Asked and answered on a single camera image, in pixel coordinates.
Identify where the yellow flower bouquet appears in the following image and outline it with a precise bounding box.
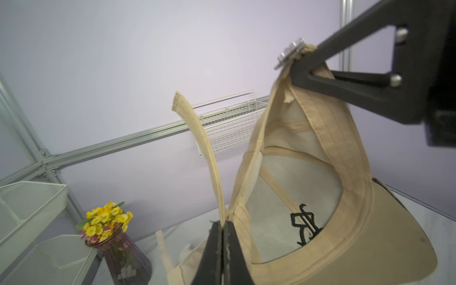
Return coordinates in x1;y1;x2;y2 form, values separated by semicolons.
77;201;134;245

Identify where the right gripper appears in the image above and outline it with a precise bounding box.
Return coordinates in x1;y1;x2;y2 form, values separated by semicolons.
290;1;456;147

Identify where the white wire wall basket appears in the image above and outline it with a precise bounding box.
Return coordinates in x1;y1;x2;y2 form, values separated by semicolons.
192;89;268;154

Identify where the white two-tier mesh shelf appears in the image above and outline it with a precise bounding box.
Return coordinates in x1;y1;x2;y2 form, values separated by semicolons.
1;181;97;285

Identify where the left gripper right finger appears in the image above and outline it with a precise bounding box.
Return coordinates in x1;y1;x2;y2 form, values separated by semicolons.
223;221;254;285

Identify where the purple glass vase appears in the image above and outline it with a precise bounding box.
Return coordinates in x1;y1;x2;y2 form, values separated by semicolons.
85;229;152;285

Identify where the cream Colorado baseball cap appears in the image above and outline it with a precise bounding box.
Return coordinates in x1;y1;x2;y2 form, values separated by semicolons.
155;229;207;285

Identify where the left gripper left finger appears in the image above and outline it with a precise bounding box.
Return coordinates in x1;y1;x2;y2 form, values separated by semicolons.
191;221;223;285

